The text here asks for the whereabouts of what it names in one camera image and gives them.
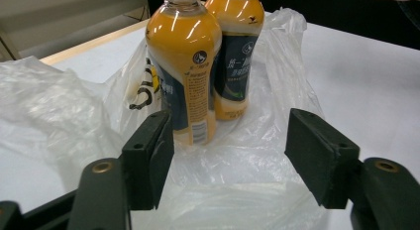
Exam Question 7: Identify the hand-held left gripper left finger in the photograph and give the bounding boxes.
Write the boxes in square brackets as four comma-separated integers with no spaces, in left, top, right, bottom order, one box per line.
[121,108,175,211]

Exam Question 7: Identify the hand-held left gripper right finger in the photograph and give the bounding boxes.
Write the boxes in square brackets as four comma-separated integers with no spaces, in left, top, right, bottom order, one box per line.
[283,107,362,210]

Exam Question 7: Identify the clear plastic bag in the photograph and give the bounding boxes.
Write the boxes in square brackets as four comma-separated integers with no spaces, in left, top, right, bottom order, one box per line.
[0,6,332,230]

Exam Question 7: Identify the orange juice bottle white cap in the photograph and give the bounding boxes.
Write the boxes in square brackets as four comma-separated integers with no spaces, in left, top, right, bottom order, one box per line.
[145,0,223,147]
[204,0,265,122]

